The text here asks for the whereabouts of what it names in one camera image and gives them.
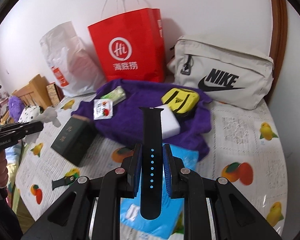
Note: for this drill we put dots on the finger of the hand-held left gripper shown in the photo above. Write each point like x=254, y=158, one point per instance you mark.
x=22, y=132
x=17, y=125

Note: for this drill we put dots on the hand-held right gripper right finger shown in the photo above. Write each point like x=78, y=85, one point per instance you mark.
x=168, y=170

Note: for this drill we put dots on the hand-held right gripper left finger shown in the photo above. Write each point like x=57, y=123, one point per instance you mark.
x=138, y=170

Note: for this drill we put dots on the purple towel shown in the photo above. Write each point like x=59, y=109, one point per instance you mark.
x=132, y=127

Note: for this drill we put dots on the white soft block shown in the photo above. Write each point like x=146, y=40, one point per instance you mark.
x=168, y=123

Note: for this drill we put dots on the small white printed packet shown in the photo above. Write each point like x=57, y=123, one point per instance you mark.
x=103, y=108

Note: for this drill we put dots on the yellow zip pouch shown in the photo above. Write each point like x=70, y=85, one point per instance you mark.
x=180, y=100

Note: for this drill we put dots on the light green tissue packet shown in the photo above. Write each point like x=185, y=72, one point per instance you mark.
x=115, y=95

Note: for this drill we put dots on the person's left forearm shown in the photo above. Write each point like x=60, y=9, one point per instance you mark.
x=2, y=217

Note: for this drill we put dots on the white spotted plush toy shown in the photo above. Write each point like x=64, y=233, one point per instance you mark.
x=30, y=113

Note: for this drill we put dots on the purple plush toy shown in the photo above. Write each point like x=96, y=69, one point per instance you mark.
x=15, y=107

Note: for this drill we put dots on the blue tissue pack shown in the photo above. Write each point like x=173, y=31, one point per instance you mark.
x=187, y=158

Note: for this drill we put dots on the wooden headboard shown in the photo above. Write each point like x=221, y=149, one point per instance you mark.
x=32, y=92

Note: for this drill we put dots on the decorated book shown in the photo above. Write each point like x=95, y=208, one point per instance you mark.
x=52, y=92

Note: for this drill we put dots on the dark green tea tin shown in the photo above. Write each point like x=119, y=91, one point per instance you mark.
x=70, y=140

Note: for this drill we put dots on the light green blanket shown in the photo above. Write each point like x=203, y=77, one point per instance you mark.
x=21, y=206

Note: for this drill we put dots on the fruit print tablecloth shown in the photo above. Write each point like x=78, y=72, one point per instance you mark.
x=240, y=142

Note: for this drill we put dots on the white plastic shopping bag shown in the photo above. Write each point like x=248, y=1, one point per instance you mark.
x=67, y=62

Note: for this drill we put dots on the grey waist bag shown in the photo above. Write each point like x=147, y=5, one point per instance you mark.
x=222, y=75

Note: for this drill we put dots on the red paper shopping bag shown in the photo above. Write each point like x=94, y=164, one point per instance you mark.
x=130, y=47

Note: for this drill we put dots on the brown wooden door frame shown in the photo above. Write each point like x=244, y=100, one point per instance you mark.
x=277, y=30

